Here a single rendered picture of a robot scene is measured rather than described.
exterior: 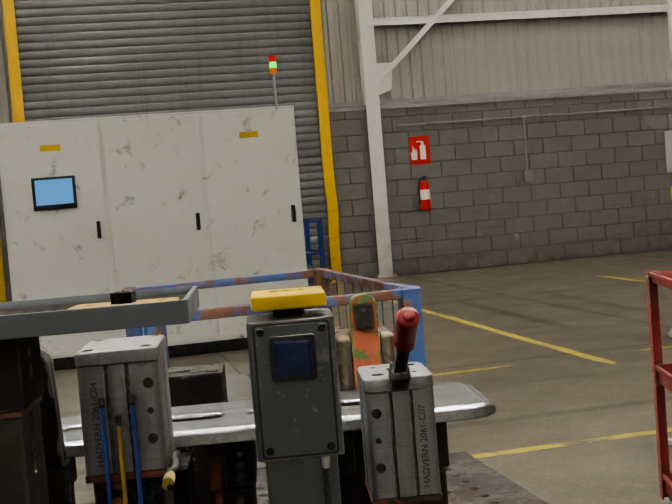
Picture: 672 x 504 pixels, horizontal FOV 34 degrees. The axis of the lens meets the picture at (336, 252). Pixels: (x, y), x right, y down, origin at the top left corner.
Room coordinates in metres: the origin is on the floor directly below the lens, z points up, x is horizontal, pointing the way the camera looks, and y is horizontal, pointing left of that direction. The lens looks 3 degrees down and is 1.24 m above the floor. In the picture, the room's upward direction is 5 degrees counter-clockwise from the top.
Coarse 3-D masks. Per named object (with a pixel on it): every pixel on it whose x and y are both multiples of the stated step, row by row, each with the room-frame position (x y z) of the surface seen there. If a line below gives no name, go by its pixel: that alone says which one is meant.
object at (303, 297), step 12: (288, 288) 0.93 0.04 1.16; (300, 288) 0.92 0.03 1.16; (312, 288) 0.91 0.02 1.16; (252, 300) 0.88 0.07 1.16; (264, 300) 0.88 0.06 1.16; (276, 300) 0.88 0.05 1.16; (288, 300) 0.88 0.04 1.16; (300, 300) 0.88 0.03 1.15; (312, 300) 0.88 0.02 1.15; (324, 300) 0.88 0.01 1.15; (276, 312) 0.90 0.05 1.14; (288, 312) 0.89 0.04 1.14; (300, 312) 0.90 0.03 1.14
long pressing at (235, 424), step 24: (456, 384) 1.31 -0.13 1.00; (192, 408) 1.29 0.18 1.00; (216, 408) 1.28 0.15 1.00; (240, 408) 1.26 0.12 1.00; (456, 408) 1.16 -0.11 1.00; (480, 408) 1.16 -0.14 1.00; (72, 432) 1.20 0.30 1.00; (192, 432) 1.14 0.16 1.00; (216, 432) 1.14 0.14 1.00; (240, 432) 1.14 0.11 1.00; (72, 456) 1.13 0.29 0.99
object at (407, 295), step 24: (144, 288) 4.19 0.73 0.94; (336, 288) 4.15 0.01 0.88; (384, 288) 3.48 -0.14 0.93; (408, 288) 3.22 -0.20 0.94; (216, 312) 3.09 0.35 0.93; (240, 312) 3.11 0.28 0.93; (264, 312) 3.12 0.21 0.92; (168, 360) 3.05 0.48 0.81; (408, 360) 3.22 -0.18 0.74; (240, 384) 3.90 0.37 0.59
